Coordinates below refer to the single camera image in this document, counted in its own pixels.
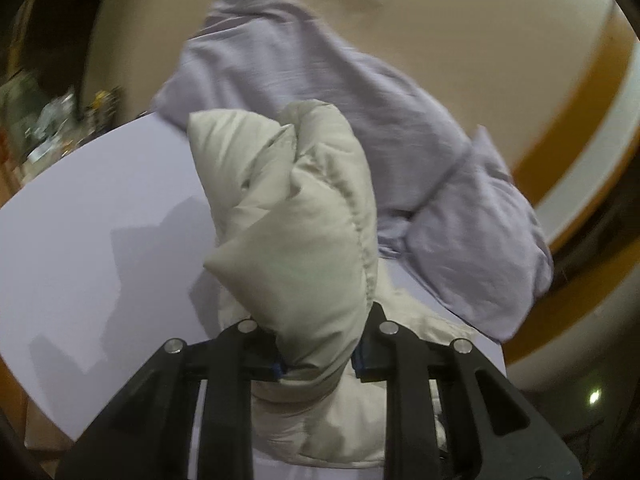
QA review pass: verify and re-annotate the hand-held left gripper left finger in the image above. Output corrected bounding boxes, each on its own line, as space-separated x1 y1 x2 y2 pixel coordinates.
55 317 288 480

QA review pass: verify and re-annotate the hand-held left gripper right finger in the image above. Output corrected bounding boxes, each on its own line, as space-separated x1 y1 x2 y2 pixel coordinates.
350 302 584 480

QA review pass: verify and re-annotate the white puffer jacket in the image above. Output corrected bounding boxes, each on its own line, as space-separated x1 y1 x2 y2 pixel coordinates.
187 100 477 470

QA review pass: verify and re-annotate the lavender pillow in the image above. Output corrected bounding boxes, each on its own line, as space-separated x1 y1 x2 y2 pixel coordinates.
402 125 555 343

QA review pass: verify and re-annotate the lavender shirt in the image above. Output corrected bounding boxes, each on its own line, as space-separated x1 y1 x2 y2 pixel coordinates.
150 0 474 261

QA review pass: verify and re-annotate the cluttered side desk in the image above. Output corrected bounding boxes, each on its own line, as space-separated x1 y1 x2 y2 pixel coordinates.
0 75 127 173

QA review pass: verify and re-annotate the wooden door frame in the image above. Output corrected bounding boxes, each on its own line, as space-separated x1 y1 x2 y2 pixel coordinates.
500 0 640 367

